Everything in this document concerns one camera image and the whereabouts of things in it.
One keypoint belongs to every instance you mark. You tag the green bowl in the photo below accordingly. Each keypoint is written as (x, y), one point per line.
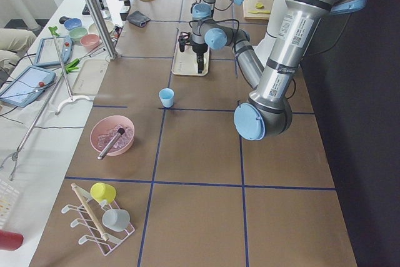
(77, 33)

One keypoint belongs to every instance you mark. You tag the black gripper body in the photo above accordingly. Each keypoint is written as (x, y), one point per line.
(199, 49)

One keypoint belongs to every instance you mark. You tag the clear cup on rack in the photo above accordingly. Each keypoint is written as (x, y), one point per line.
(116, 219)

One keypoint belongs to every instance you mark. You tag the pink bowl with ice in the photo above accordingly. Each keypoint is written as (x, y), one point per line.
(106, 128)

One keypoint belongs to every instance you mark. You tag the yellow cup on rack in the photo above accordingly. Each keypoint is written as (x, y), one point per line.
(103, 192)

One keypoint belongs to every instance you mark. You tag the aluminium frame post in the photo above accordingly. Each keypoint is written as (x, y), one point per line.
(102, 29)

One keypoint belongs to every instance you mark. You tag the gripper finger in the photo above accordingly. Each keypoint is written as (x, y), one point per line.
(200, 64)

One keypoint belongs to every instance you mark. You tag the blue bowl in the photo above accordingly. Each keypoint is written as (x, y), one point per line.
(72, 23)

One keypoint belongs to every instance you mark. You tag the white wire dish rack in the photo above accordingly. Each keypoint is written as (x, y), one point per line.
(93, 235)

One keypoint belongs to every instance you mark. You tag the cream rabbit tray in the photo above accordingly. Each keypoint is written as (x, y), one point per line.
(185, 63)

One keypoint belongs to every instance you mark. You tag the grey folded cloth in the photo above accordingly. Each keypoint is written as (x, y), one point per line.
(138, 19)

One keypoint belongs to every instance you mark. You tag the pink plastic cup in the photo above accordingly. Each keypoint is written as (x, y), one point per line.
(185, 37)

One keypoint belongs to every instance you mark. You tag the red cylinder object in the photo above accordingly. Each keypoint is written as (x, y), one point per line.
(10, 241)

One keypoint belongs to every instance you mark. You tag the blue teach pendant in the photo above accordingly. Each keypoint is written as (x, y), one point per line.
(28, 86)
(46, 54)

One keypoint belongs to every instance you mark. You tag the wooden rolling pin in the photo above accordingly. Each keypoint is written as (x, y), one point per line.
(79, 193)

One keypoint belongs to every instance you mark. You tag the spare white tray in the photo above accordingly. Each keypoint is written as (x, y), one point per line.
(90, 77)

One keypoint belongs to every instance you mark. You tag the blue plastic cup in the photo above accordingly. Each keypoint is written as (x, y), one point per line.
(166, 96)

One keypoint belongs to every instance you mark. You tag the wooden cutting board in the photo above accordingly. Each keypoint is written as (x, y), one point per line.
(257, 9)

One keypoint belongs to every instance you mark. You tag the pink small bowl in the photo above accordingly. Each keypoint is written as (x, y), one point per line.
(90, 41)

